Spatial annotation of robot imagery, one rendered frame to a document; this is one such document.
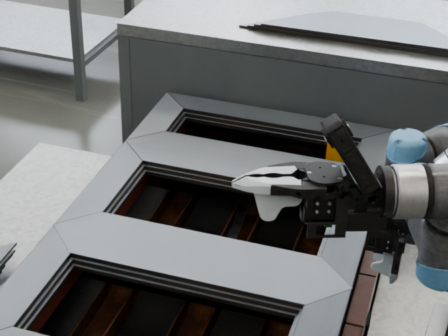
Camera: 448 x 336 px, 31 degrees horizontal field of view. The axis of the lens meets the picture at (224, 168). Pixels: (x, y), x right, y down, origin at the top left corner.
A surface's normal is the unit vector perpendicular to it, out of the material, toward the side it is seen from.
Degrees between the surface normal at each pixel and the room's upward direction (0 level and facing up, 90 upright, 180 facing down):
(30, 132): 0
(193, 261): 0
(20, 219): 0
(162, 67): 90
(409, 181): 36
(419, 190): 54
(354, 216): 82
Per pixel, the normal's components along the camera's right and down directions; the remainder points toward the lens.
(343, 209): 0.06, 0.40
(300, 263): 0.03, -0.85
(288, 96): -0.30, 0.50
